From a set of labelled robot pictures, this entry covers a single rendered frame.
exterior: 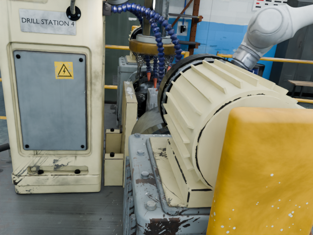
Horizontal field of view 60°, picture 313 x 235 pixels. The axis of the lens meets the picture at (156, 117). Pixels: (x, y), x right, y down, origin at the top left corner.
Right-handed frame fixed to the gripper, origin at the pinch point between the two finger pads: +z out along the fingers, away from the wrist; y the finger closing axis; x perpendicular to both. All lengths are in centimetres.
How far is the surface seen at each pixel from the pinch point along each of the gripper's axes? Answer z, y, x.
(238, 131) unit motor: -7, 74, -33
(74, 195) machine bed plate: 51, 12, -28
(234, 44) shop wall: -99, -475, 202
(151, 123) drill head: 9.9, 25.7, -24.4
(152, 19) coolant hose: -14.0, 10.4, -38.0
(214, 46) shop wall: -71, -480, 167
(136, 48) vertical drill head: -3.8, 0.0, -35.9
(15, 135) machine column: 40, 12, -55
